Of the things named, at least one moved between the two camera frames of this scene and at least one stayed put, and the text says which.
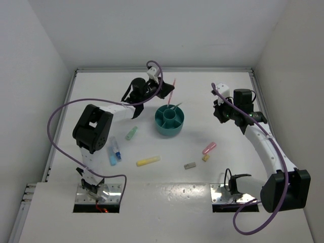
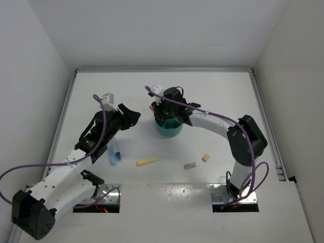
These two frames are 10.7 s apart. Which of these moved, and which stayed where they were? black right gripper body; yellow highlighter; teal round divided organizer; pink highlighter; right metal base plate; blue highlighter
Moved: pink highlighter; black right gripper body
Stayed: right metal base plate; blue highlighter; yellow highlighter; teal round divided organizer
